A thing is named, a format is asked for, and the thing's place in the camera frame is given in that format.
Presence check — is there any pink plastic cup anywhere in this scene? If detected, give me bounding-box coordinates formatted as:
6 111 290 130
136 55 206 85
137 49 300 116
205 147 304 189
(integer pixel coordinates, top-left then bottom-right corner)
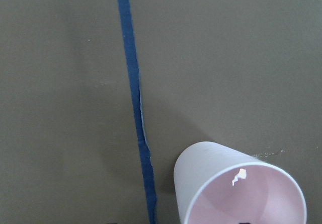
174 141 307 223

